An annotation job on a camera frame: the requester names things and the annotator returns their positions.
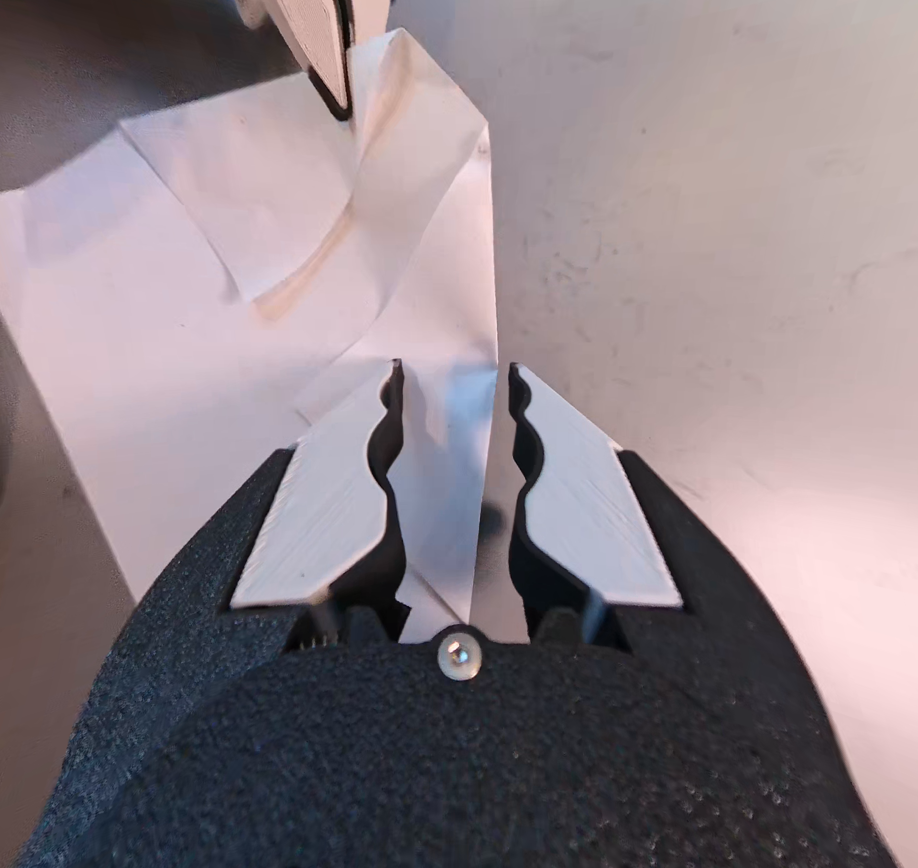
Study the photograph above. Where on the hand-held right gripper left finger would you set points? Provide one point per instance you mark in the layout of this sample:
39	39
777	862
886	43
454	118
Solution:
315	524

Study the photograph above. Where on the white paper sheet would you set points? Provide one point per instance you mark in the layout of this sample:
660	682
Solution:
179	308

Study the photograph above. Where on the grey desk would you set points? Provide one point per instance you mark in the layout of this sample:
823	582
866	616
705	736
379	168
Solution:
717	237

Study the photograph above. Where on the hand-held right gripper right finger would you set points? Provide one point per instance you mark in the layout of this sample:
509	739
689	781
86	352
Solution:
595	524

